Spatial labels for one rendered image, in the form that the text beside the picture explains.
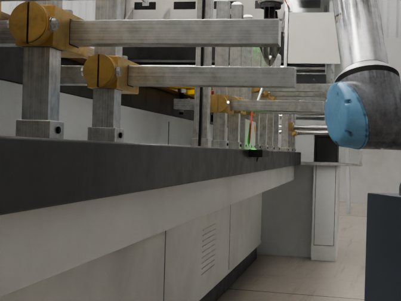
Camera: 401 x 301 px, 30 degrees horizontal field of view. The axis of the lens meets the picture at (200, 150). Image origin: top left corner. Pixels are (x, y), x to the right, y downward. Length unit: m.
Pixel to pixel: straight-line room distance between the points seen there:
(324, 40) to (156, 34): 4.03
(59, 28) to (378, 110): 0.92
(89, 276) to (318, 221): 3.31
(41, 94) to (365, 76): 0.95
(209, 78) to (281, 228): 3.95
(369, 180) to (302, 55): 6.38
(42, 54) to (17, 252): 0.24
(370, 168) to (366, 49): 9.41
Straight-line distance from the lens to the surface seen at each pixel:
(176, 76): 1.18
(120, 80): 1.17
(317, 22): 4.96
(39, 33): 0.91
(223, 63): 2.15
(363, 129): 1.68
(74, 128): 1.61
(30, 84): 0.94
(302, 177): 5.05
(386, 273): 1.80
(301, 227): 5.07
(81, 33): 0.97
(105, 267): 1.84
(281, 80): 1.15
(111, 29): 0.95
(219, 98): 2.11
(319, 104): 2.15
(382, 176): 11.16
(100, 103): 1.17
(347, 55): 1.79
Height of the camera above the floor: 0.69
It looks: level
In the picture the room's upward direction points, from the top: 2 degrees clockwise
